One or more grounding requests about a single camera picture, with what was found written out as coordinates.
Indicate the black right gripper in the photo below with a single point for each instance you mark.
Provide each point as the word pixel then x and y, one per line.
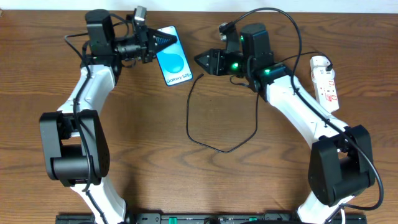
pixel 219 62

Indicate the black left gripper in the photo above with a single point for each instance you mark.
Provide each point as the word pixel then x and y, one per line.
pixel 147 43

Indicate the blue screen Galaxy smartphone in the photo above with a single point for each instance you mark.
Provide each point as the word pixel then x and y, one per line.
pixel 173 62

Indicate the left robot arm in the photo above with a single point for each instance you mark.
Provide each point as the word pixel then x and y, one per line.
pixel 75 149

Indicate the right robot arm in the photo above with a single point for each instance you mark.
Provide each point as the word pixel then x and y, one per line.
pixel 341 159

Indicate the white USB charger adapter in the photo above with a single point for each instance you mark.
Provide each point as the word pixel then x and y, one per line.
pixel 321 61

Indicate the white power strip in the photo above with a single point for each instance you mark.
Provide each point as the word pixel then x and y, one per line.
pixel 325 89

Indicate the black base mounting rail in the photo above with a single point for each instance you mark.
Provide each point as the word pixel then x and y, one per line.
pixel 156 218

